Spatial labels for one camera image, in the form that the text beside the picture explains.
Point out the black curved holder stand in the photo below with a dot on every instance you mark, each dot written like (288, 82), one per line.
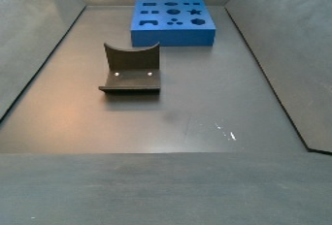
(134, 69)

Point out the blue shape sorter block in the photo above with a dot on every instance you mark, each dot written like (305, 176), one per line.
(173, 23)

